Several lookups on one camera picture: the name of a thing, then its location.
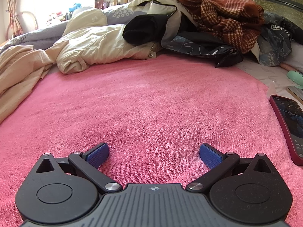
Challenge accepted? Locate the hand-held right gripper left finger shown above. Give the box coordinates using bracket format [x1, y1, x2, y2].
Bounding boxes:
[35, 142, 123, 194]

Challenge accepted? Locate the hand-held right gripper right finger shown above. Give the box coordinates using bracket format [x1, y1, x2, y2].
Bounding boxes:
[186, 143, 273, 194]

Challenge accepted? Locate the pale beige garment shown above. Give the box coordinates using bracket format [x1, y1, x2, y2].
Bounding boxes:
[0, 45, 58, 124]

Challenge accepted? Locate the pink blanket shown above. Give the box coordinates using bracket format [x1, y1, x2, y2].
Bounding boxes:
[0, 53, 303, 227]

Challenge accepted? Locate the phone in red case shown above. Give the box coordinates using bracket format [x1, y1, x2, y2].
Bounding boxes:
[269, 95, 303, 166]

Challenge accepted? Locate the pale grey bedsheet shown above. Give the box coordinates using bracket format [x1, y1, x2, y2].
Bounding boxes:
[237, 59, 303, 100]

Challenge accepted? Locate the tan flat book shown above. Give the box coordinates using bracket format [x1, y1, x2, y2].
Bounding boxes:
[286, 85, 303, 105]

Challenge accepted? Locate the cream puffer coat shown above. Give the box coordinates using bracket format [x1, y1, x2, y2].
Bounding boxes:
[56, 8, 162, 74]

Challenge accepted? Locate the navy line-print garment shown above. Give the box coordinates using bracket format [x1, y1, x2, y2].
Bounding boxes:
[162, 35, 244, 68]

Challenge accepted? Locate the mint green object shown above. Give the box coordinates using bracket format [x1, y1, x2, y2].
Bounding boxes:
[286, 70, 303, 87]

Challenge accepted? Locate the black garment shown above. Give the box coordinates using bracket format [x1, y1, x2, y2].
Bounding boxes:
[123, 14, 171, 47]

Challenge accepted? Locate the grey line-print garment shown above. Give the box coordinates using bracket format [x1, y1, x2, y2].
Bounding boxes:
[257, 11, 299, 66]

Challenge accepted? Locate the brown checked garment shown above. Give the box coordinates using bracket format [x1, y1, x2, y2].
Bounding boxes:
[170, 0, 266, 54]

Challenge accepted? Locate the grey leaf-print duvet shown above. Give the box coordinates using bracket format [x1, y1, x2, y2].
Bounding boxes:
[0, 5, 143, 52]

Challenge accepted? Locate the dark oval headboard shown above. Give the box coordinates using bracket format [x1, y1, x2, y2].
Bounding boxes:
[210, 0, 303, 43]

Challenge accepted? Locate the floral curtain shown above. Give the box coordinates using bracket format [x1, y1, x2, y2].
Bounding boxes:
[6, 0, 20, 39]

